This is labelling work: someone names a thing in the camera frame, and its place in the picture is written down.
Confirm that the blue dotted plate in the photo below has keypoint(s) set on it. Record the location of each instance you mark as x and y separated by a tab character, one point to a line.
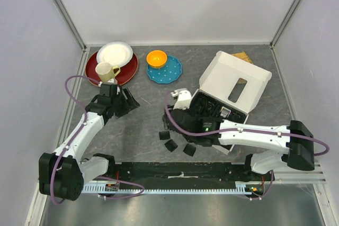
167	74

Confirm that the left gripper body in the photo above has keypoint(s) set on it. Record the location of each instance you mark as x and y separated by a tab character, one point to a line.
122	106

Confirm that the white paper plate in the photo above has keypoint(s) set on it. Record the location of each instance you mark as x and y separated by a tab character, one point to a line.
116	53

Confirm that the right aluminium frame post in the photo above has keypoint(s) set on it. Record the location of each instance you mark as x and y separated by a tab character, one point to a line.
287	18

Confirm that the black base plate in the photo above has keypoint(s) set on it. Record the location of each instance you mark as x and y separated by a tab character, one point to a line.
184	174

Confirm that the aluminium frame post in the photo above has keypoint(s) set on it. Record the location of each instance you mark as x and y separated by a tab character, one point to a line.
287	18
70	24

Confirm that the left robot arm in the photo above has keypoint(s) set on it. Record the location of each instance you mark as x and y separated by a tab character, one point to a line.
61	173

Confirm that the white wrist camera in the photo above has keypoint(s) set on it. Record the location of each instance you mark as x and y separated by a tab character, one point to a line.
113	81
182	98

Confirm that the cream mug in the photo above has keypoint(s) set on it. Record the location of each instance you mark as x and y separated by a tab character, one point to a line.
106	71

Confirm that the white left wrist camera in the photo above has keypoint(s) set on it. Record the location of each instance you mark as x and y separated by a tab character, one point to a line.
113	81

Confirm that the left aluminium frame post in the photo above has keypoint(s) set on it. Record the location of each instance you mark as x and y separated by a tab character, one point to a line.
70	24

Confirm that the black comb attachment with brush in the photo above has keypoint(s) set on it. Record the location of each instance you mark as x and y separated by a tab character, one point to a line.
164	135

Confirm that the white cardboard box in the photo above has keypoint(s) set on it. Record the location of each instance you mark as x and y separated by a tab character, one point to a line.
234	82

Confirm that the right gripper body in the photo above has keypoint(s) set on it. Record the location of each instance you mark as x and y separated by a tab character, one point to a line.
189	138

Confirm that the grey hair clipper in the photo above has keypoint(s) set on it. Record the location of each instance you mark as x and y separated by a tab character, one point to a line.
225	112

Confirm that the black plastic tray insert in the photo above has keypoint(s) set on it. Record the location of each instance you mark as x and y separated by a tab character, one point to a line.
203	105

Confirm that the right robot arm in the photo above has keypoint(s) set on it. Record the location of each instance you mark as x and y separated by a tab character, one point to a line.
285	145

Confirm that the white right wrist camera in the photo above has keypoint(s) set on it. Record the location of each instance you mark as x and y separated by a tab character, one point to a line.
182	98

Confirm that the orange bowl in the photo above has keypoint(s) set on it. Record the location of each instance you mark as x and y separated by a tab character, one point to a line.
156	59

